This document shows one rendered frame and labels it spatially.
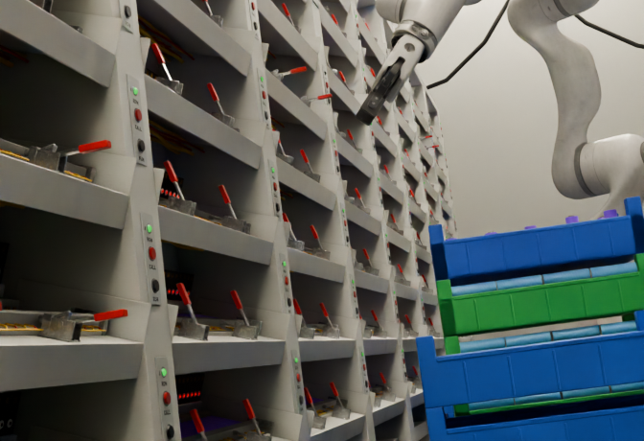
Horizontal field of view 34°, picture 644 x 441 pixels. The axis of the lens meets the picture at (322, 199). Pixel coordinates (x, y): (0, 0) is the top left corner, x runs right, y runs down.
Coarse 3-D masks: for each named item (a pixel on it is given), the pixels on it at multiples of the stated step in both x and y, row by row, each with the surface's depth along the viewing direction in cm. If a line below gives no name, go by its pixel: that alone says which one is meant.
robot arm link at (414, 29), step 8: (400, 24) 195; (408, 24) 194; (416, 24) 194; (400, 32) 195; (408, 32) 193; (416, 32) 193; (424, 32) 193; (424, 40) 193; (432, 40) 194; (432, 48) 195
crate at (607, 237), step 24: (624, 216) 146; (432, 240) 149; (456, 240) 148; (480, 240) 148; (504, 240) 148; (528, 240) 147; (552, 240) 147; (576, 240) 146; (600, 240) 146; (624, 240) 146; (456, 264) 148; (480, 264) 148; (504, 264) 147; (528, 264) 147; (552, 264) 146; (576, 264) 151; (600, 264) 158
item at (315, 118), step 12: (264, 48) 219; (264, 60) 218; (276, 84) 228; (276, 96) 229; (288, 96) 239; (276, 108) 260; (288, 108) 240; (300, 108) 249; (312, 108) 278; (324, 108) 277; (276, 120) 268; (288, 120) 275; (300, 120) 251; (312, 120) 262; (324, 120) 277; (324, 132) 275
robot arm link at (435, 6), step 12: (408, 0) 198; (420, 0) 197; (432, 0) 196; (444, 0) 196; (456, 0) 198; (408, 12) 196; (420, 12) 195; (432, 12) 195; (444, 12) 196; (456, 12) 199; (432, 24) 194; (444, 24) 196
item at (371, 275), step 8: (352, 256) 280; (368, 256) 322; (360, 264) 295; (368, 264) 340; (376, 264) 340; (384, 264) 339; (360, 272) 291; (368, 272) 321; (376, 272) 320; (384, 272) 339; (360, 280) 292; (368, 280) 303; (376, 280) 315; (384, 280) 330; (368, 288) 305; (376, 288) 317; (384, 288) 332
